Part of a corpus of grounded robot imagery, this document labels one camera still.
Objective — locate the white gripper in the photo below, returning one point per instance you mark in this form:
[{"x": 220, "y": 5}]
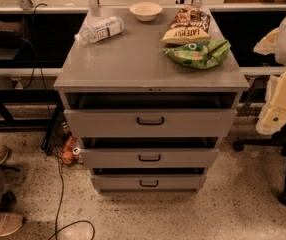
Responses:
[{"x": 273, "y": 116}]

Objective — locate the grey bottom drawer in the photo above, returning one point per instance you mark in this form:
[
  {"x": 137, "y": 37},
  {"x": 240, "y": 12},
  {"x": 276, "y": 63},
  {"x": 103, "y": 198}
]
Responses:
[{"x": 148, "y": 182}]

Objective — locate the grey drawer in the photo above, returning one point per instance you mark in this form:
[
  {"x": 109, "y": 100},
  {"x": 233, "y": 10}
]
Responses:
[
  {"x": 149, "y": 158},
  {"x": 148, "y": 182},
  {"x": 150, "y": 123}
]

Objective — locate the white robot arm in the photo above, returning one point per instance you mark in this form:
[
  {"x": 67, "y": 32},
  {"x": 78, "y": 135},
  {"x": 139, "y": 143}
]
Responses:
[{"x": 274, "y": 43}]

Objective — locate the grey top drawer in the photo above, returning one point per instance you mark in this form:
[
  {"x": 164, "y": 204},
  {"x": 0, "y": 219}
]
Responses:
[{"x": 150, "y": 123}]

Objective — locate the grey metal drawer cabinet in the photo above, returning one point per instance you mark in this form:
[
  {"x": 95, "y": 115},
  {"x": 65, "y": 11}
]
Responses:
[{"x": 131, "y": 71}]

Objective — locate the grey middle drawer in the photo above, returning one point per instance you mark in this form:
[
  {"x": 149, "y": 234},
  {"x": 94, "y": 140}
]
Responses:
[{"x": 149, "y": 158}]

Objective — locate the green snack bag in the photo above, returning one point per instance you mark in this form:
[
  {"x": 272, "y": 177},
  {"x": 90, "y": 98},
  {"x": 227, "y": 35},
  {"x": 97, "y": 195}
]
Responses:
[{"x": 200, "y": 55}]

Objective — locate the brown yellow chip bag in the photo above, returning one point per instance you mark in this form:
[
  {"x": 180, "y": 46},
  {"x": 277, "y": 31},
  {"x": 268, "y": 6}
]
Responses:
[{"x": 189, "y": 25}]

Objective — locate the white ceramic bowl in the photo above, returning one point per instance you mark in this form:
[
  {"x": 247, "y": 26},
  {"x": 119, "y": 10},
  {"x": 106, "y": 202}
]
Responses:
[{"x": 146, "y": 11}]

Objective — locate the clear plastic water bottle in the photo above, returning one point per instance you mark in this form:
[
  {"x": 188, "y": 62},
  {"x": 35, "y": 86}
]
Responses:
[{"x": 99, "y": 30}]

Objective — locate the dark box on shelf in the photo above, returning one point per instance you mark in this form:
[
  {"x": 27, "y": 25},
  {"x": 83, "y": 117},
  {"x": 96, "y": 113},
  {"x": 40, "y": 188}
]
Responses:
[{"x": 11, "y": 34}]

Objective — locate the white sneaker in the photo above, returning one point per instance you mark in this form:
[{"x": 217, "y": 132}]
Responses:
[{"x": 10, "y": 223}]

